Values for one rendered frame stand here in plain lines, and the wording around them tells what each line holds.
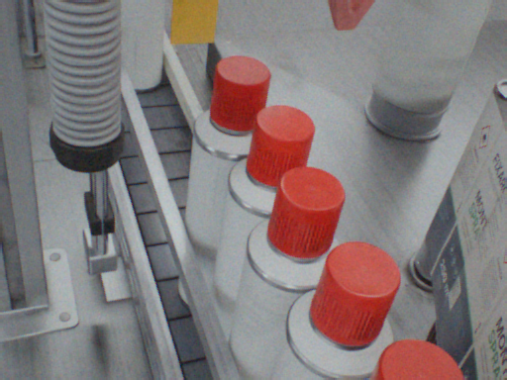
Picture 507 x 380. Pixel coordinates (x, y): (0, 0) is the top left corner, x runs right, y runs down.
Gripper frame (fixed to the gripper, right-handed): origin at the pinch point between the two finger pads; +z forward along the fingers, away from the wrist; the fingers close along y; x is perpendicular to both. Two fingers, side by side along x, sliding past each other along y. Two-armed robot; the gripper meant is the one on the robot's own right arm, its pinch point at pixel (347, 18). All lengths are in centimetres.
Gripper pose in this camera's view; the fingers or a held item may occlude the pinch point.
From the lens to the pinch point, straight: 50.0
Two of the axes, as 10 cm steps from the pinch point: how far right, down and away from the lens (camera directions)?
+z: -1.0, 7.3, 6.7
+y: -3.5, -6.6, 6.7
